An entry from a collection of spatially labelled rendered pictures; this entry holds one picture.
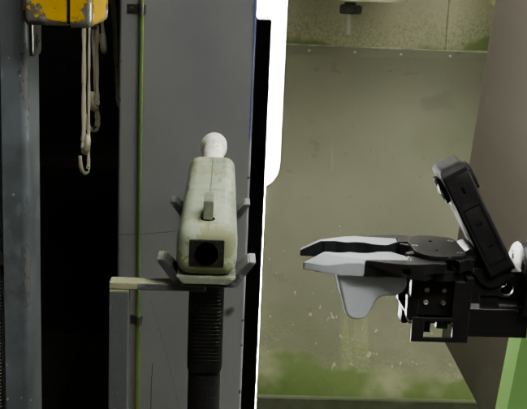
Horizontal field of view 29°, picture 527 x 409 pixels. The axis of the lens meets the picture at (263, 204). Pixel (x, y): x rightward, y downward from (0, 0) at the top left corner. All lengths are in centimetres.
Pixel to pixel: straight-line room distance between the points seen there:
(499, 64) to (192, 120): 85
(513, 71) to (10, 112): 128
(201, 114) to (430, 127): 189
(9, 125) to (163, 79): 51
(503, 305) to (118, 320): 36
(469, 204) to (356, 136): 224
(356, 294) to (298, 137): 223
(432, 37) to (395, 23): 13
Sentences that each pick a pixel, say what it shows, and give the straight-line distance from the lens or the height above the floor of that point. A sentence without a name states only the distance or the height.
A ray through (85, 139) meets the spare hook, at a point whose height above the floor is 111.
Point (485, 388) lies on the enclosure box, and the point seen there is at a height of 53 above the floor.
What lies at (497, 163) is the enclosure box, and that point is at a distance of 206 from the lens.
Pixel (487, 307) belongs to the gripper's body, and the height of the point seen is 105.
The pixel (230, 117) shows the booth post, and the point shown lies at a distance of 138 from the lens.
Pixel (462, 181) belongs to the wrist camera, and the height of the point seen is 117.
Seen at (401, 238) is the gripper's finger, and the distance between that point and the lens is 98.
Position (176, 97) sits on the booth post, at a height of 117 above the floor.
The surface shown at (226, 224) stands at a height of 114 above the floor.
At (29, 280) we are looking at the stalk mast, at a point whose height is 107.
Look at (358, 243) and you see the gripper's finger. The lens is 96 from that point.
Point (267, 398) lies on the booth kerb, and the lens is 290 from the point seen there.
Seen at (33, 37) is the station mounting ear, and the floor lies 128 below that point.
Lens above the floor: 135
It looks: 13 degrees down
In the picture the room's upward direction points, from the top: 3 degrees clockwise
